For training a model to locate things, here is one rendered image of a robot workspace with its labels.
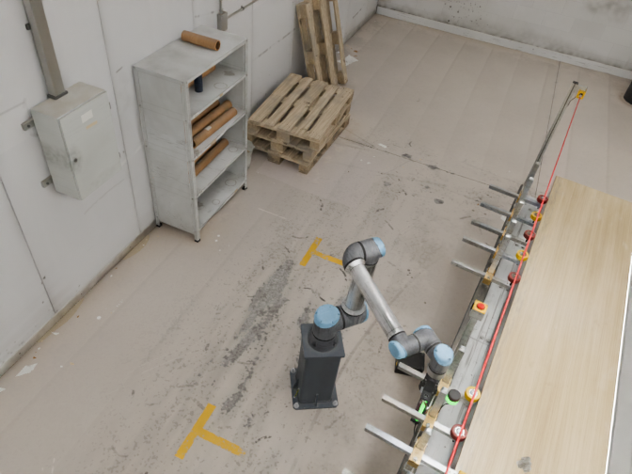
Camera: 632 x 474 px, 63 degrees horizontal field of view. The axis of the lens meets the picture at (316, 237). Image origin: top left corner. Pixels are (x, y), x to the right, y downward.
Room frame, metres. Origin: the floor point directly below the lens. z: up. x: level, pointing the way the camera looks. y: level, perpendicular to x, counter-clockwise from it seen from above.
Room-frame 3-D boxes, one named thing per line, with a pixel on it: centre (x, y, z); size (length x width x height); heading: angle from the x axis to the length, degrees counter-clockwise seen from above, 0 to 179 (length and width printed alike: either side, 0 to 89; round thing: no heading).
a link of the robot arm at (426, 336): (1.49, -0.59, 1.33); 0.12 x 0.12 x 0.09; 31
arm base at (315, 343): (1.93, -0.13, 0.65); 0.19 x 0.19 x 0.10
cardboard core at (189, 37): (3.80, 1.08, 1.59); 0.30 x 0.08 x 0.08; 72
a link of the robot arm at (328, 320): (1.93, -0.14, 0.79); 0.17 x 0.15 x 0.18; 121
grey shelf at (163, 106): (3.69, 1.11, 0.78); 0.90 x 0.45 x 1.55; 162
